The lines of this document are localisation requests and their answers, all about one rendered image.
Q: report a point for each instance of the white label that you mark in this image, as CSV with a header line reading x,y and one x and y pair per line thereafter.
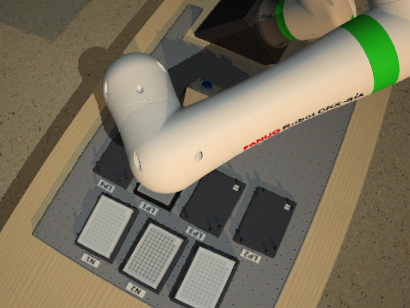
x,y
90,260
251,256
148,208
110,188
195,233

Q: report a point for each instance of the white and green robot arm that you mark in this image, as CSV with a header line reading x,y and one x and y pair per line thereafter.
x,y
170,147

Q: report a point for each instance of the beige button panel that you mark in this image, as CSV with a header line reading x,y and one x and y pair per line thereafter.
x,y
199,90

